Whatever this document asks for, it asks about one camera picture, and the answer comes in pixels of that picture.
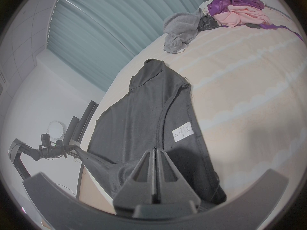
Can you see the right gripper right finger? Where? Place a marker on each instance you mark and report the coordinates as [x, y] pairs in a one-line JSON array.
[[172, 181]]

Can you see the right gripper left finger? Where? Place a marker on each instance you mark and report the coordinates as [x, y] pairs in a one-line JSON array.
[[139, 181]]

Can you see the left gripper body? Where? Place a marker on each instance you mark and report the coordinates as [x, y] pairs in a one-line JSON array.
[[57, 152]]

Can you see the black T-shirt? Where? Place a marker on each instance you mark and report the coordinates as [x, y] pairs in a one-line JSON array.
[[144, 109]]

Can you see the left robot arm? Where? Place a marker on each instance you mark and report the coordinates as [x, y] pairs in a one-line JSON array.
[[26, 150]]

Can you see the bed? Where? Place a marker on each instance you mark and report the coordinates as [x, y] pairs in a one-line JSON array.
[[239, 80]]

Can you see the round white mirror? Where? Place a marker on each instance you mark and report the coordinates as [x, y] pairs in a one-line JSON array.
[[56, 129]]

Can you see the dark chest of drawers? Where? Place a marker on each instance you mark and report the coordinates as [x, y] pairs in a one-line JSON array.
[[87, 114]]

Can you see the blue-green curtain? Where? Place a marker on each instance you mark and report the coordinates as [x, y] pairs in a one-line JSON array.
[[84, 51], [132, 8]]

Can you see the grey garment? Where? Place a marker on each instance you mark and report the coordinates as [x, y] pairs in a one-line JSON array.
[[179, 23]]

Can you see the black shiny garment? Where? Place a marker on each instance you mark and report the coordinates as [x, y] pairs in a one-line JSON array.
[[208, 23]]

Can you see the white printed pillow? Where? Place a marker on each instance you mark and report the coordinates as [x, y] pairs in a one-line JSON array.
[[204, 5]]

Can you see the pink garment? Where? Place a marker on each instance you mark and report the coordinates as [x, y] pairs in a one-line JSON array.
[[239, 15]]

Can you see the purple garment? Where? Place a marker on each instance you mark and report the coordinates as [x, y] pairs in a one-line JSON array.
[[225, 1]]

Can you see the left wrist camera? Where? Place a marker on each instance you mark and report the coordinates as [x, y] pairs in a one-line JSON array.
[[58, 143]]

